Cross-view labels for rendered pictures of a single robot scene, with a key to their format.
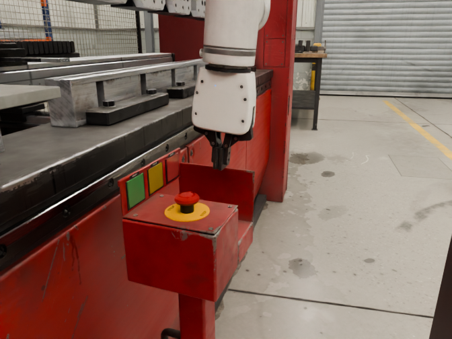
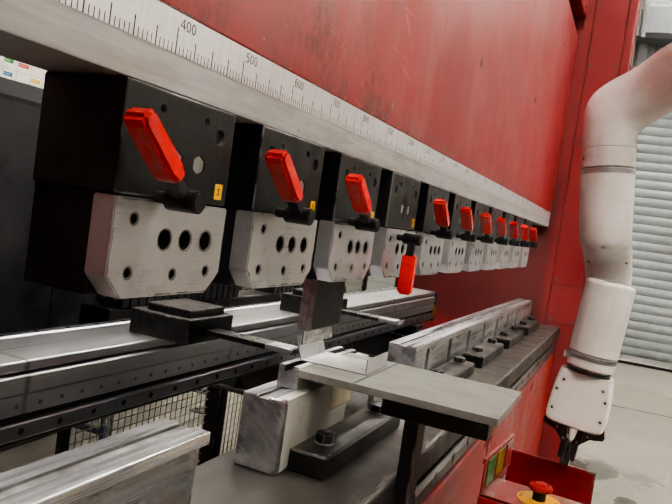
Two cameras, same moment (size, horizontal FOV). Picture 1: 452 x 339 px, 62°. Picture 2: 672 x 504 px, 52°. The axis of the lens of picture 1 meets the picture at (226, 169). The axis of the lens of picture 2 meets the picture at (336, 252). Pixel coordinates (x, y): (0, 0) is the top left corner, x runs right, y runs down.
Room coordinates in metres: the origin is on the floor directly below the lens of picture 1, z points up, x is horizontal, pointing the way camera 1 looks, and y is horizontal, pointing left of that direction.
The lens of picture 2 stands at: (-0.64, 0.31, 1.21)
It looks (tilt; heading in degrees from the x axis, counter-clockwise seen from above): 3 degrees down; 7
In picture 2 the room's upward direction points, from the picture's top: 8 degrees clockwise
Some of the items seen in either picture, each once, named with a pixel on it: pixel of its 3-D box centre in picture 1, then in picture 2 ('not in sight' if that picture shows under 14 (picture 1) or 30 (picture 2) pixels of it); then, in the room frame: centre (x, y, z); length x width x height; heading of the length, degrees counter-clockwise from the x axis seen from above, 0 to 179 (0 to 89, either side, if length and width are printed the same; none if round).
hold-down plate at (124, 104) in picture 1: (133, 106); (447, 376); (0.90, 0.22, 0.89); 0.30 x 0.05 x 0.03; 164
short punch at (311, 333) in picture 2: not in sight; (321, 308); (0.33, 0.44, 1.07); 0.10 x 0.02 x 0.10; 164
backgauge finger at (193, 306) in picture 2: not in sight; (223, 328); (0.39, 0.60, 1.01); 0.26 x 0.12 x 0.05; 74
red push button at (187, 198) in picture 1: (187, 204); (539, 493); (0.55, 0.06, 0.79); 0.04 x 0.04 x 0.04
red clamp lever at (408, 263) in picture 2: not in sight; (405, 263); (0.47, 0.34, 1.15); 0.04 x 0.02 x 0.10; 74
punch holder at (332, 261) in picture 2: not in sight; (329, 217); (0.31, 0.45, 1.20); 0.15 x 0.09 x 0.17; 164
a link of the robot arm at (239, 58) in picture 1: (227, 57); (589, 361); (0.63, 0.00, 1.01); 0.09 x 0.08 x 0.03; 70
